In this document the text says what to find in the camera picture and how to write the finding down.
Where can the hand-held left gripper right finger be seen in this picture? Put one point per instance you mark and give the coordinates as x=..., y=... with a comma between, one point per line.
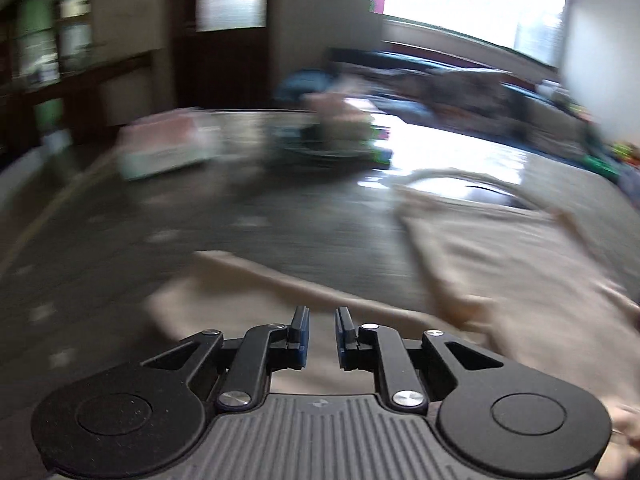
x=342, y=335

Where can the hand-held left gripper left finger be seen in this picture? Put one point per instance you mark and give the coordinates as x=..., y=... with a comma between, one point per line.
x=301, y=336

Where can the beige cloth garment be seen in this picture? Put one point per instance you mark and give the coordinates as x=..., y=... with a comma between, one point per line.
x=490, y=270

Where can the pink and white box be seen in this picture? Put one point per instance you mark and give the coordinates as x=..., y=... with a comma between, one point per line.
x=167, y=146

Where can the grey sofa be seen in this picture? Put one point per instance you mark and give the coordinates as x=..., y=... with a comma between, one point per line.
x=480, y=100

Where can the dark wooden door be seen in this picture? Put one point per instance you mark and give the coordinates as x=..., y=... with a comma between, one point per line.
x=225, y=55

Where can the colourful toys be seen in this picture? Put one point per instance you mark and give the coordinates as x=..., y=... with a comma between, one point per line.
x=612, y=157

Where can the bright window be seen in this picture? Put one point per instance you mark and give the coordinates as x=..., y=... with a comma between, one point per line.
x=465, y=0

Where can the dark shelf cabinet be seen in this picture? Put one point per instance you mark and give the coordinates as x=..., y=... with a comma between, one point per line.
x=50, y=60

